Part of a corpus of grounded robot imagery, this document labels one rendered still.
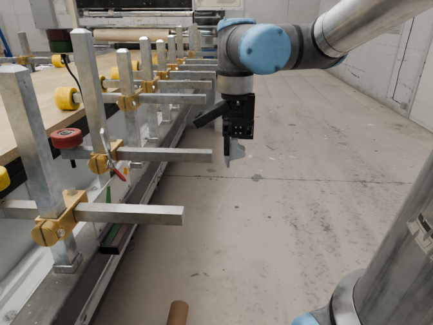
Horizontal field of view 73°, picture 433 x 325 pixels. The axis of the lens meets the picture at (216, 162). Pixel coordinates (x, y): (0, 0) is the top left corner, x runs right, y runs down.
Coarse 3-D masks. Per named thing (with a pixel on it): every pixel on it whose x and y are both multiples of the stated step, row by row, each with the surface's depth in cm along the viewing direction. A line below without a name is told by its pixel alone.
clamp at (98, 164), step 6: (114, 144) 84; (120, 144) 86; (114, 150) 82; (90, 156) 78; (96, 156) 77; (102, 156) 78; (114, 156) 82; (90, 162) 77; (96, 162) 77; (102, 162) 77; (90, 168) 78; (96, 168) 78; (102, 168) 78
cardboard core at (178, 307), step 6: (180, 300) 129; (174, 306) 127; (180, 306) 127; (186, 306) 129; (174, 312) 124; (180, 312) 125; (186, 312) 127; (168, 318) 124; (174, 318) 122; (180, 318) 122; (186, 318) 126; (168, 324) 120; (174, 324) 119; (180, 324) 120
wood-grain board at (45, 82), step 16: (112, 64) 212; (32, 80) 158; (48, 80) 158; (64, 80) 158; (0, 96) 125; (48, 96) 125; (0, 112) 103; (48, 112) 103; (64, 112) 103; (80, 112) 106; (0, 128) 88; (48, 128) 88; (0, 144) 76; (16, 144) 76; (0, 160) 70
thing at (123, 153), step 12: (72, 156) 84; (84, 156) 84; (120, 156) 83; (132, 156) 83; (144, 156) 83; (156, 156) 83; (168, 156) 82; (180, 156) 82; (192, 156) 82; (204, 156) 82
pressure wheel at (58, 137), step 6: (54, 132) 83; (60, 132) 84; (66, 132) 83; (72, 132) 84; (78, 132) 83; (54, 138) 80; (60, 138) 80; (66, 138) 80; (72, 138) 81; (78, 138) 82; (54, 144) 81; (60, 144) 80; (66, 144) 81; (72, 144) 81; (78, 144) 83; (72, 162) 87
